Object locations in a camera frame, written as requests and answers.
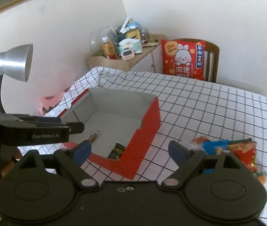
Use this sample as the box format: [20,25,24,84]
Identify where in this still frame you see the black snack packet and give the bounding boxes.
[107,143,127,160]

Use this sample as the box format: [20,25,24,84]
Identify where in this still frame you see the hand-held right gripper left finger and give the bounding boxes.
[18,140,99,190]

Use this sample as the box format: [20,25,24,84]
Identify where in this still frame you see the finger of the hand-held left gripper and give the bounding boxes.
[0,120,85,134]
[13,114,62,123]

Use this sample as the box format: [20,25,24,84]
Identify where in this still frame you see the wooden chair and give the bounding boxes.
[176,38,220,83]

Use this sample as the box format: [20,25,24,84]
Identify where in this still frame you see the white checked sheet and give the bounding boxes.
[18,66,267,226]

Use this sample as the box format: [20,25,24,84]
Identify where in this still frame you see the orange snack packet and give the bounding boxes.
[191,136,209,146]

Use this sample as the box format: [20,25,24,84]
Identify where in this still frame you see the light wooden cabinet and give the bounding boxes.
[87,34,166,75]

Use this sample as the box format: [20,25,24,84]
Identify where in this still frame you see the red cardboard box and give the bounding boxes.
[43,88,161,180]

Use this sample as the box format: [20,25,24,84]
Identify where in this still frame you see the orange drink bottle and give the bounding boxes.
[101,36,119,60]

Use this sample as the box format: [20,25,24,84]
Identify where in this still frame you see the white tube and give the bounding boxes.
[119,16,130,35]

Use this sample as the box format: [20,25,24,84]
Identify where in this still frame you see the clear plastic jar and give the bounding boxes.
[89,27,115,55]

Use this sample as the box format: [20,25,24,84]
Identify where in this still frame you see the pale green tissue pack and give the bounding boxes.
[117,38,144,54]

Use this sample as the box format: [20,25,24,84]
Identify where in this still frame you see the blue snack packet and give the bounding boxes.
[203,140,231,157]

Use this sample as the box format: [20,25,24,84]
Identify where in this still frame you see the dark patterned box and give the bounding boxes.
[140,27,151,44]

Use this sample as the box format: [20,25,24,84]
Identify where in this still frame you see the white kitchen timer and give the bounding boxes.
[120,49,135,61]

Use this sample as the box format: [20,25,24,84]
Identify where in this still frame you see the person's left hand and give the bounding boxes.
[0,151,22,185]

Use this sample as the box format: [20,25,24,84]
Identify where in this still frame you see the red snack packet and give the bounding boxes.
[227,138,257,173]

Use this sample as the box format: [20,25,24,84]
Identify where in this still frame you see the small brown snack packet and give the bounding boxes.
[89,131,100,143]

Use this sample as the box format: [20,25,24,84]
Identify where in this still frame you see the silver desk lamp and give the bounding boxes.
[0,44,34,115]

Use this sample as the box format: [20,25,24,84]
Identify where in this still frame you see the light blue box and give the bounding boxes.
[127,20,141,30]

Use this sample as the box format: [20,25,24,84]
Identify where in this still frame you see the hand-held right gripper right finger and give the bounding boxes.
[160,141,243,190]

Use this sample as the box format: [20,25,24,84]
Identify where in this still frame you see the yellow box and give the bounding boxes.
[125,28,141,40]

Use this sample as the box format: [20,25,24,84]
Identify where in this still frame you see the red rabbit print pillow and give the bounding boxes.
[160,39,206,81]

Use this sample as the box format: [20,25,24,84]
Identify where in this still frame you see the pink patterned cloth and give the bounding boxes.
[40,91,72,116]

